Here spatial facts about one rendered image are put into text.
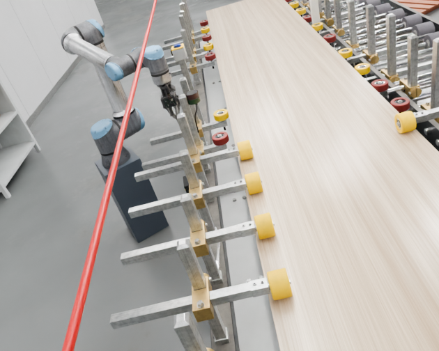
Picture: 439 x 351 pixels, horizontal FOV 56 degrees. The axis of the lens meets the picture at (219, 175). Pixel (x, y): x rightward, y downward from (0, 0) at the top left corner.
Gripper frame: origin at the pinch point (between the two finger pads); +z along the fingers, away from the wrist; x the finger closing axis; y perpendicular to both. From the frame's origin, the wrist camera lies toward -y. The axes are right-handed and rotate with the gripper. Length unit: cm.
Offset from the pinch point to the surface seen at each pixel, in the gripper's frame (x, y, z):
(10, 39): -230, -372, 0
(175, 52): 6.4, -33.9, -21.7
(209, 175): 8.9, 17.8, 28.6
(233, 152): 25, 44, 3
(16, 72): -232, -344, 35
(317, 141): 61, 43, 9
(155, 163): -14.9, 18.9, 13.0
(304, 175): 50, 65, 9
